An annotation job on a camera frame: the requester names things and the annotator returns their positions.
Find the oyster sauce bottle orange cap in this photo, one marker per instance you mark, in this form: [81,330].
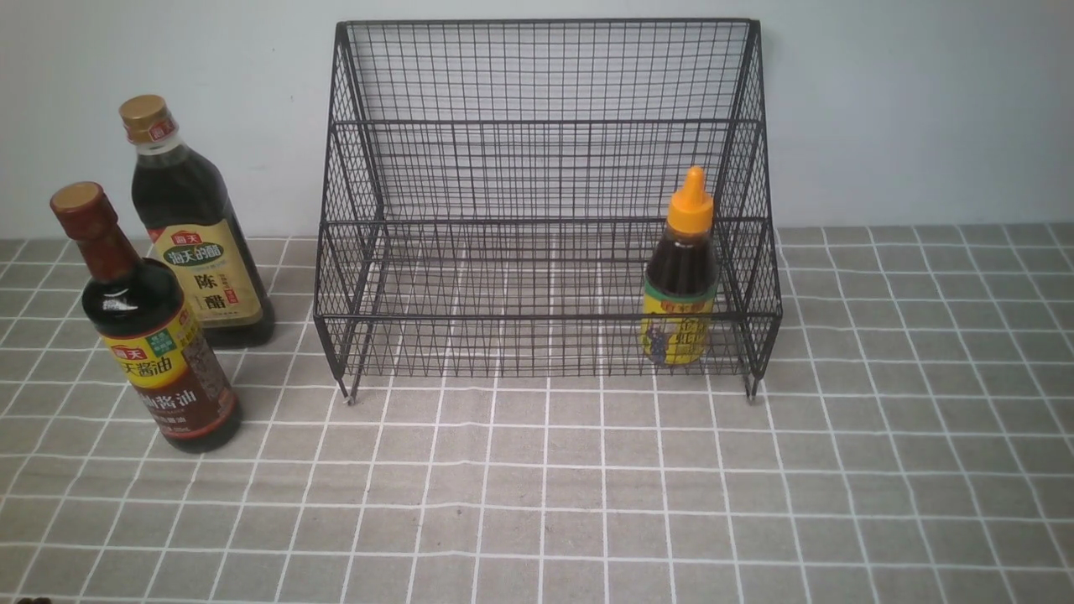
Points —
[681,279]

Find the vinegar bottle gold cap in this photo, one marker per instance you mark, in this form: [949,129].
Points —
[183,202]

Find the soy sauce bottle red neck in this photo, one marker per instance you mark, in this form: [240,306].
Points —
[139,310]

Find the grey checked tablecloth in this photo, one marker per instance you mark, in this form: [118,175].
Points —
[910,443]

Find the black wire mesh shelf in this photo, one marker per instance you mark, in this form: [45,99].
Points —
[494,187]

